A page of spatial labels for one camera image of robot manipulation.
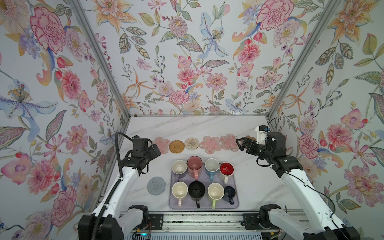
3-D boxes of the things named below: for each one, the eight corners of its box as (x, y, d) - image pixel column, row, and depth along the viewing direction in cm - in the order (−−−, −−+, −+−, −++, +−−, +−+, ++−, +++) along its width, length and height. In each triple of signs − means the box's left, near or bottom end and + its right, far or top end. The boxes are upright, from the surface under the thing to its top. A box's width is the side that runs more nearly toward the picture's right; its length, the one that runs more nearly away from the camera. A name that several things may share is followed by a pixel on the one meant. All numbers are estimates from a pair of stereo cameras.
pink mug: (187, 184, 87) (186, 176, 79) (187, 164, 95) (187, 155, 86) (202, 184, 87) (203, 176, 79) (201, 164, 95) (202, 155, 86)
